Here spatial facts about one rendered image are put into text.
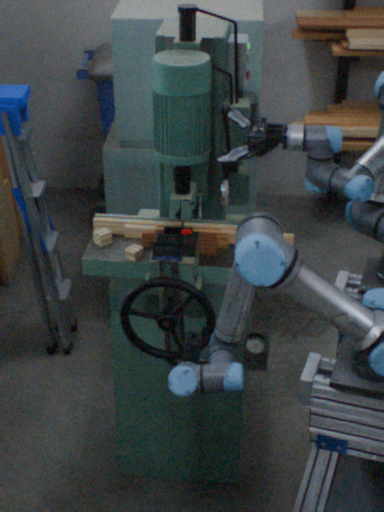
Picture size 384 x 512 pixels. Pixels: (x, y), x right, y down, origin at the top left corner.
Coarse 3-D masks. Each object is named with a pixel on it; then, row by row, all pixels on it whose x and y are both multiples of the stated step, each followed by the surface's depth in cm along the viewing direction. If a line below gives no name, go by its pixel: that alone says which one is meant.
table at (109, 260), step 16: (112, 240) 280; (128, 240) 280; (96, 256) 271; (112, 256) 271; (144, 256) 271; (208, 256) 271; (224, 256) 271; (96, 272) 271; (112, 272) 271; (128, 272) 270; (144, 272) 269; (208, 272) 266; (224, 272) 265
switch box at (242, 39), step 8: (232, 40) 275; (240, 40) 275; (232, 48) 275; (240, 48) 274; (232, 56) 276; (240, 56) 275; (232, 64) 277; (240, 64) 277; (232, 72) 278; (240, 72) 278; (232, 80) 280; (240, 80) 279; (240, 88) 281
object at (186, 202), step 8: (192, 184) 277; (192, 192) 272; (176, 200) 268; (184, 200) 268; (192, 200) 270; (176, 208) 269; (184, 208) 269; (192, 208) 272; (184, 216) 270; (192, 216) 272
